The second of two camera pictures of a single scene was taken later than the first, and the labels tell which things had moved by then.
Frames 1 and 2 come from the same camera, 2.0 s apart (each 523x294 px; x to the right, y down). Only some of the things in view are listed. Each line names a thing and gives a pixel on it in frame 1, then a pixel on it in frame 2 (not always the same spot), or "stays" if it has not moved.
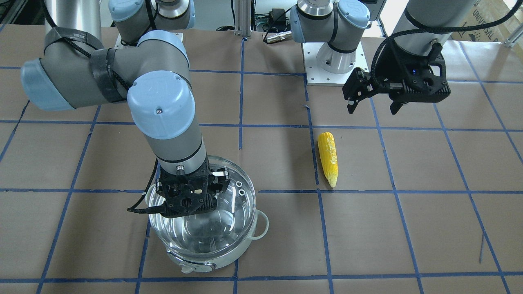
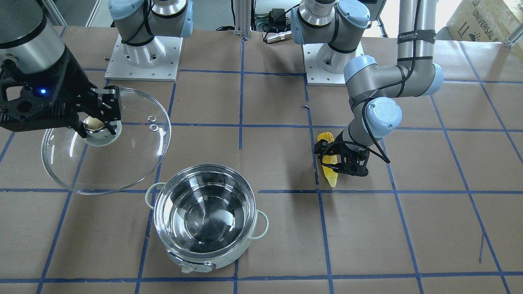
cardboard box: x=481 y=11 stays
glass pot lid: x=220 y=230 → x=79 y=167
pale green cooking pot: x=216 y=238 stays
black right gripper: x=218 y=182 → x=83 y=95
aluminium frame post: x=243 y=18 stays
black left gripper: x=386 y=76 → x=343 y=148
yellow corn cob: x=328 y=157 stays
